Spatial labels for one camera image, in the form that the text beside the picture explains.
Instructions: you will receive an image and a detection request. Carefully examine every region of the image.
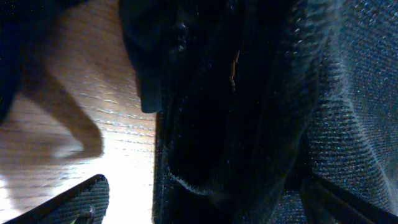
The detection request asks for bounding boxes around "black knit skirt with buttons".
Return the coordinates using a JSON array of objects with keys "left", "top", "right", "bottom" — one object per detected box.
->
[{"left": 119, "top": 0, "right": 397, "bottom": 224}]

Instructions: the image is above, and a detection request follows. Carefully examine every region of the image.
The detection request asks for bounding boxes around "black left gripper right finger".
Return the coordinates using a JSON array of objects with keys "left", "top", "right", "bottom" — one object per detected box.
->
[{"left": 300, "top": 175, "right": 397, "bottom": 224}]

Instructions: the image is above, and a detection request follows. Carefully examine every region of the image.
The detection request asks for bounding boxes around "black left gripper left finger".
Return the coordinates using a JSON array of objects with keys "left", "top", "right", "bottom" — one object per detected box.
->
[{"left": 5, "top": 174, "right": 109, "bottom": 224}]

